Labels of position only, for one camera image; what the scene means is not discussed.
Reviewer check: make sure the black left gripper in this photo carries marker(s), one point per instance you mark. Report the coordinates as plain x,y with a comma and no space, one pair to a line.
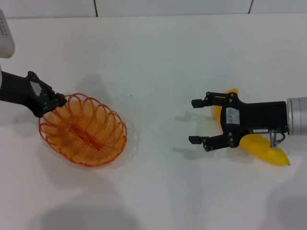
21,93

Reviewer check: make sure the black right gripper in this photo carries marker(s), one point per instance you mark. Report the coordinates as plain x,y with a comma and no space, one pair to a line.
259,117

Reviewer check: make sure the yellow banana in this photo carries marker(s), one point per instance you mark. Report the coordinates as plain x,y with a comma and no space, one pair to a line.
259,146

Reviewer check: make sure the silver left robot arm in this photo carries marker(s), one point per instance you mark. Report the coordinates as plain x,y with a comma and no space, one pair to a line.
0,82

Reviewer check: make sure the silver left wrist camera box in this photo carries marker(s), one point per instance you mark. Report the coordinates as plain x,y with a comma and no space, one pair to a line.
6,40

